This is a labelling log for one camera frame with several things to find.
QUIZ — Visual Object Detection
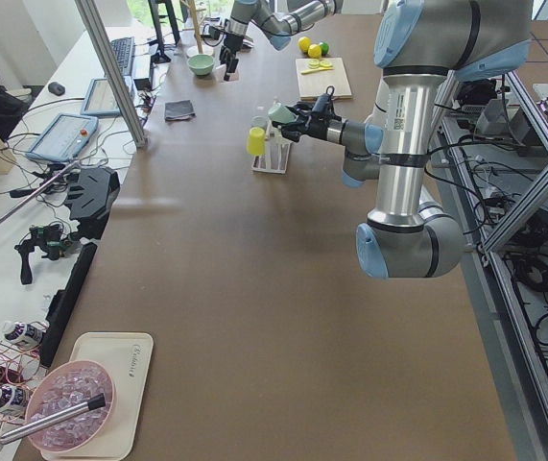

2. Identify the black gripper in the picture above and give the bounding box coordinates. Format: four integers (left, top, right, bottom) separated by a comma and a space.
273, 100, 331, 142
223, 32, 244, 81

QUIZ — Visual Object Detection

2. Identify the mint green cup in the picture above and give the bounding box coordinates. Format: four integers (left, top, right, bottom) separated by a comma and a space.
268, 102, 298, 124

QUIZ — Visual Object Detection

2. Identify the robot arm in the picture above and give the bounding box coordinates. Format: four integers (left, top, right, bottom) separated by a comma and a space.
220, 0, 344, 82
269, 1, 533, 279

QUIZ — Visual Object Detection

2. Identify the yellow cup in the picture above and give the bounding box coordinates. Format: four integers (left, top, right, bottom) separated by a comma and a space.
246, 127, 267, 157

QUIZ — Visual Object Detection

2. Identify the green bowl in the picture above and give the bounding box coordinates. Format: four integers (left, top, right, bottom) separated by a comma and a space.
187, 54, 214, 77

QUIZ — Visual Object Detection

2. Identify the wooden cutting board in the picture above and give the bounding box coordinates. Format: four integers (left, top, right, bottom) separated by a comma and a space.
295, 58, 352, 101

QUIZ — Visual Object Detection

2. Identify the yellow plastic knife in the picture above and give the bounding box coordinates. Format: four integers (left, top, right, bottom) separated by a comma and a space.
300, 66, 334, 75

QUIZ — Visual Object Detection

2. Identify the wooden mug tree stand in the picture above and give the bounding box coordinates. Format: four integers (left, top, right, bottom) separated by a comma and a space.
179, 0, 214, 58

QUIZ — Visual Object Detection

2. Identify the yellow lemon lower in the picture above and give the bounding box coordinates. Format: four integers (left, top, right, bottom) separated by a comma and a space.
307, 43, 322, 59

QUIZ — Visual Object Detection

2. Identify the yellow lemon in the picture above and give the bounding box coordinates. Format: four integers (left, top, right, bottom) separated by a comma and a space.
307, 43, 322, 59
298, 36, 312, 54

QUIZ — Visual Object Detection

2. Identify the grey cloth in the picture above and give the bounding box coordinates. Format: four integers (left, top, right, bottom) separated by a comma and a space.
164, 100, 195, 122

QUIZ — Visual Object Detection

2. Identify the yellow lemon upper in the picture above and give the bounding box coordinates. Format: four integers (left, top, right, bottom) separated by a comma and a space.
298, 36, 312, 54

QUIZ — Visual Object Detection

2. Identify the green lime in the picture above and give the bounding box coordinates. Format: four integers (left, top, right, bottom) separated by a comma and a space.
319, 41, 329, 56

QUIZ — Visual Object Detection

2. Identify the black keyboard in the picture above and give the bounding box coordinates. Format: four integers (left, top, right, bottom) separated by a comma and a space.
109, 36, 134, 76

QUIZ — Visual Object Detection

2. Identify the blue teach pendant far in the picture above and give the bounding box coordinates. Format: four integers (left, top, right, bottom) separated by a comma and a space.
81, 78, 121, 118

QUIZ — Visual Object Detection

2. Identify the blue teach pendant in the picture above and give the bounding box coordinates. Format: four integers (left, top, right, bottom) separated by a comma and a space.
25, 113, 99, 162
81, 78, 121, 118

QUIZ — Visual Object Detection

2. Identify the black computer mouse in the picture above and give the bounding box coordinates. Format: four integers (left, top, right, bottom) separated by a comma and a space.
47, 82, 65, 96

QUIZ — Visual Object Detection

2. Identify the blue teach pendant near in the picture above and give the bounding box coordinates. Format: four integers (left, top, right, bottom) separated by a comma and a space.
25, 113, 99, 162

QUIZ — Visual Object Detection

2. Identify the black plastic stand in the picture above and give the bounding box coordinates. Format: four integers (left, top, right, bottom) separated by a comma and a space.
63, 166, 120, 239

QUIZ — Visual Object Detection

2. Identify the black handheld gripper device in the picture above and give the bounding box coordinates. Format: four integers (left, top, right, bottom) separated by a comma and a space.
14, 222, 82, 285

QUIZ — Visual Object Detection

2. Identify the cream plastic tray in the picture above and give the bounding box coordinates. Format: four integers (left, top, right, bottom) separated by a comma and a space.
37, 331, 155, 457

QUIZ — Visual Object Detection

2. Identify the metal rod tool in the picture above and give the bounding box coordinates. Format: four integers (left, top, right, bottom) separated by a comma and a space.
0, 393, 107, 451

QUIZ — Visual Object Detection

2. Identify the pink bowl of ice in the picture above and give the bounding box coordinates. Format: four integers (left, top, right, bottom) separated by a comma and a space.
24, 360, 117, 453

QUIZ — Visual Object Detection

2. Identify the white wire cup holder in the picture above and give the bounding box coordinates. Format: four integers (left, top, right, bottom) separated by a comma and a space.
251, 98, 291, 174

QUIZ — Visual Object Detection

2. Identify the aluminium frame post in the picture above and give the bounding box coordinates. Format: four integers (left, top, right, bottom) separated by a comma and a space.
75, 0, 147, 148

